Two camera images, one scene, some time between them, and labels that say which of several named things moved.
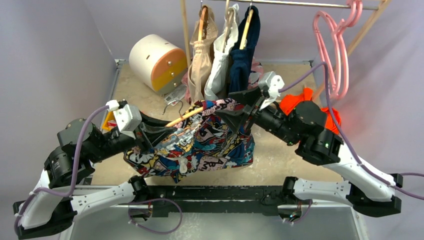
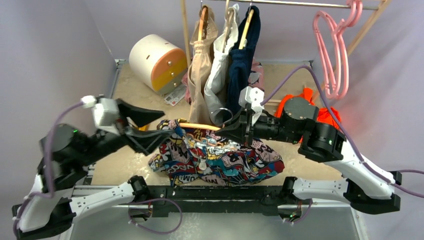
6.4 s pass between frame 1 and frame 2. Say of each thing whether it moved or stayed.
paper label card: stayed
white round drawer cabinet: stayed
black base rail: stayed
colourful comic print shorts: moved
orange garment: stayed
